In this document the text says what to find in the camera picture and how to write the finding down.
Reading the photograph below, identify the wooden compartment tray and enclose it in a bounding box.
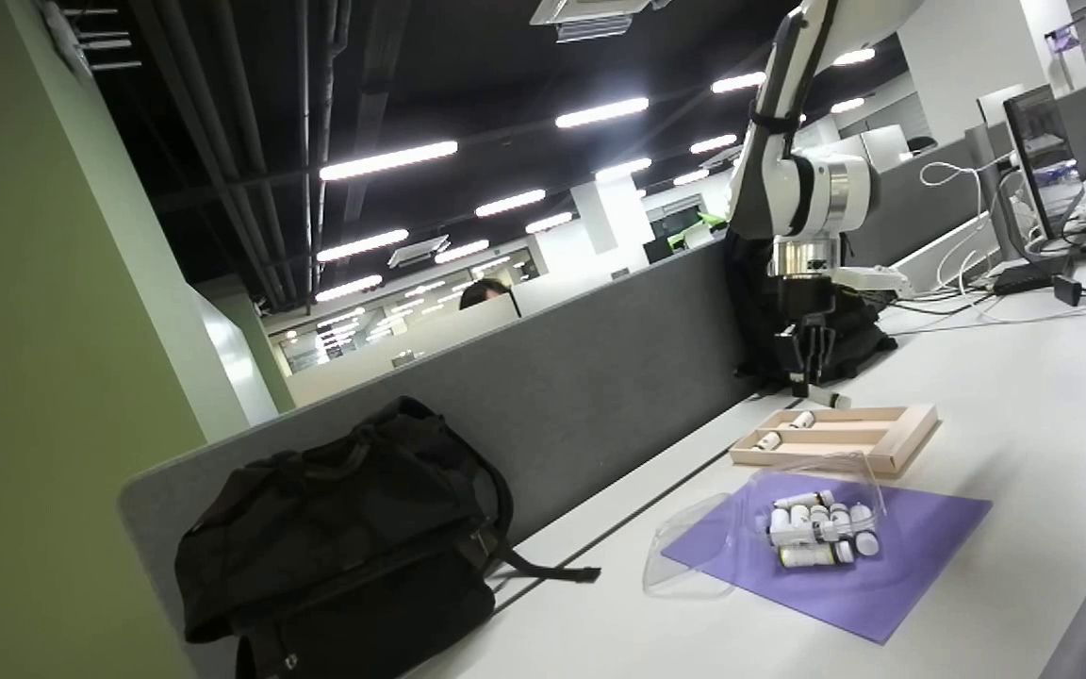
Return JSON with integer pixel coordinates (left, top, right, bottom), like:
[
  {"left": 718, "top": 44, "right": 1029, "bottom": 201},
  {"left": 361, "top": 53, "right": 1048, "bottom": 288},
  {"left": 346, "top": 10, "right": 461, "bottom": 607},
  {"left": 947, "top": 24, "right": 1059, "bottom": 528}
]
[{"left": 733, "top": 405, "right": 938, "bottom": 480}]

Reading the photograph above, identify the green cabinet wall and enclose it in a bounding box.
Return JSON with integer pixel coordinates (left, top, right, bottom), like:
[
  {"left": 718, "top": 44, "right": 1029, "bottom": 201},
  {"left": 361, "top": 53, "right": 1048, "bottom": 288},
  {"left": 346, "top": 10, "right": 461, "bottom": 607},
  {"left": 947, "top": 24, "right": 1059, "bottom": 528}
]
[{"left": 0, "top": 0, "right": 247, "bottom": 679}]

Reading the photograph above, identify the computer monitor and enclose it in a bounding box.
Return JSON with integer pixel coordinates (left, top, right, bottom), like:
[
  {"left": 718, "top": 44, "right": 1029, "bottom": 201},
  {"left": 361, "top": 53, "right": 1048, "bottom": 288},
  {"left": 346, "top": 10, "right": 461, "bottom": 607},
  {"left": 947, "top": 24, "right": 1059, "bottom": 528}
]
[{"left": 1004, "top": 88, "right": 1086, "bottom": 242}]

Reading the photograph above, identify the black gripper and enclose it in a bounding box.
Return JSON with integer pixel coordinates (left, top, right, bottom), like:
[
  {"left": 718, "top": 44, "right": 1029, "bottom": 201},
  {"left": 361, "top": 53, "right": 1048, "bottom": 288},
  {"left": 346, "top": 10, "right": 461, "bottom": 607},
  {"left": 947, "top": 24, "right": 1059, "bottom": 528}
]
[{"left": 777, "top": 283, "right": 864, "bottom": 377}]

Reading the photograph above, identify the grey desk partition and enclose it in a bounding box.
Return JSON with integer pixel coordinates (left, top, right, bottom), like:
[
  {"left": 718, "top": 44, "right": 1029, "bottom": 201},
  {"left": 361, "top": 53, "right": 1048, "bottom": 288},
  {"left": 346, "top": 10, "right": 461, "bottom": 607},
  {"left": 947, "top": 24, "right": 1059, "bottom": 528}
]
[{"left": 116, "top": 239, "right": 753, "bottom": 627}]

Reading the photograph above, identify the black backpack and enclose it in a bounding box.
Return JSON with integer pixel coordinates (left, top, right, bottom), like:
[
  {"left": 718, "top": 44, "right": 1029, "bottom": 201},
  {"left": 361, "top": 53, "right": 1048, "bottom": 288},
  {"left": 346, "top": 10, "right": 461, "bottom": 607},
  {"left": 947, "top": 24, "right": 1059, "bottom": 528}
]
[{"left": 173, "top": 397, "right": 599, "bottom": 679}]

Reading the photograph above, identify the pile of white bottles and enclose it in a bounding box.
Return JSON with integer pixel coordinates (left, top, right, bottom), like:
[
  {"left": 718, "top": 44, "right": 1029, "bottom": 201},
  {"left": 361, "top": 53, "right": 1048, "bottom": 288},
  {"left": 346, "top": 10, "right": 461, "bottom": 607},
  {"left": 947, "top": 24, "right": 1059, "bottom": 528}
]
[{"left": 767, "top": 489, "right": 882, "bottom": 571}]

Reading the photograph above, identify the purple mat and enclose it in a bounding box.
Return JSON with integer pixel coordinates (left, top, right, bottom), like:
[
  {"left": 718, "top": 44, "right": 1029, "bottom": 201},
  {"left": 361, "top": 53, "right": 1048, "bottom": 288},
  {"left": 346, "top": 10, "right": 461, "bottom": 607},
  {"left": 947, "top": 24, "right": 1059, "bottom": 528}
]
[{"left": 660, "top": 473, "right": 990, "bottom": 645}]

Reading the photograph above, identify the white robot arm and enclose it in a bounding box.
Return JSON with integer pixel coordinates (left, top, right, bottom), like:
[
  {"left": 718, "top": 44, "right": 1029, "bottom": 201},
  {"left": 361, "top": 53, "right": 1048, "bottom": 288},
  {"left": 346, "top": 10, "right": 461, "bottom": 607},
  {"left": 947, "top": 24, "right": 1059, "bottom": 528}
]
[{"left": 728, "top": 0, "right": 923, "bottom": 388}]

